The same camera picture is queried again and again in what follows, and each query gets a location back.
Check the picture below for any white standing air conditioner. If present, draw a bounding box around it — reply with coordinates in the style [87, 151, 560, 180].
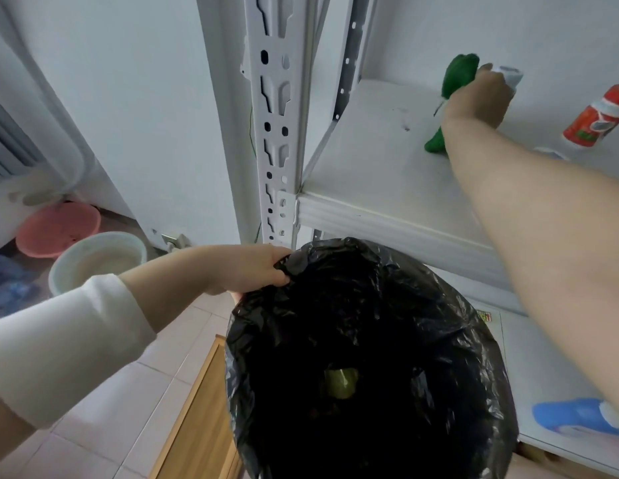
[0, 9, 98, 250]

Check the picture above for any red cap white bottle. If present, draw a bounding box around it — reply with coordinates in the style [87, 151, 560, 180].
[562, 84, 619, 148]

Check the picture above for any person's right forearm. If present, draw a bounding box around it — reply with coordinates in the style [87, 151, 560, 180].
[441, 116, 619, 434]

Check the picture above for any person's left forearm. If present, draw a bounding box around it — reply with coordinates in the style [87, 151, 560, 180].
[0, 243, 226, 470]

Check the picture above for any pale green plastic bucket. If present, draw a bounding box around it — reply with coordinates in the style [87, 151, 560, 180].
[48, 232, 148, 297]

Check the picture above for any green cleaning cloth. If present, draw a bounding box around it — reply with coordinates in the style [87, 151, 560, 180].
[422, 53, 481, 156]

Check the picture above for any person's right hand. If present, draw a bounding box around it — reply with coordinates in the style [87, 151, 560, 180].
[441, 63, 516, 131]

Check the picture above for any pink plastic basin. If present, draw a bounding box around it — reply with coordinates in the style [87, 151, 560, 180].
[15, 202, 102, 259]

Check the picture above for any black-lined trash bin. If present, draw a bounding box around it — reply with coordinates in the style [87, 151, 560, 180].
[224, 238, 520, 479]

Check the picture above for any person's left hand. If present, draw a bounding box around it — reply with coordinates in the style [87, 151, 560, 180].
[208, 243, 294, 306]

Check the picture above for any blue detergent container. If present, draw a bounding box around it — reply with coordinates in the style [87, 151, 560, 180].
[532, 397, 619, 437]

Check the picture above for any row of green yellow stickers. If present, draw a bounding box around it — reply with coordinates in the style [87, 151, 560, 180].
[471, 307, 505, 340]

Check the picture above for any white metal shelving unit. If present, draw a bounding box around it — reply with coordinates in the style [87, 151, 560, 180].
[239, 0, 619, 477]

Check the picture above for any pack of water bottles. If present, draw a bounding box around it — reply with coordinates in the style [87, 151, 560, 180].
[0, 251, 43, 323]

